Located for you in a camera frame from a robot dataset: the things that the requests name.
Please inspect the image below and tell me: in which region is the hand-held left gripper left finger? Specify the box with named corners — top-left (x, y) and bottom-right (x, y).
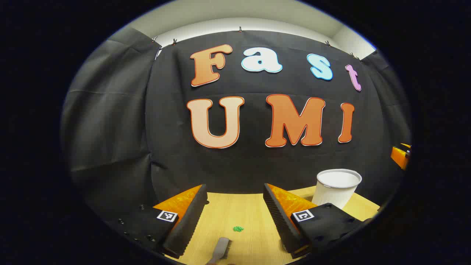
top-left (105, 184), bottom-right (209, 259)

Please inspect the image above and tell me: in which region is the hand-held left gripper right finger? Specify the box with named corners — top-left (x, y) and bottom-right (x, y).
top-left (263, 183), bottom-right (372, 259)

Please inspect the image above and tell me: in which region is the white ribbed garbage bin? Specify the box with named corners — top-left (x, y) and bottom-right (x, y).
top-left (312, 169), bottom-right (362, 210)

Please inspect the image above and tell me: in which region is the wooden desktop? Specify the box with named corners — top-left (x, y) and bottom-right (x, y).
top-left (166, 186), bottom-right (381, 265)

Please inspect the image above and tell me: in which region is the small grey broom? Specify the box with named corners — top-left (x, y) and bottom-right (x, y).
top-left (206, 237), bottom-right (231, 265)

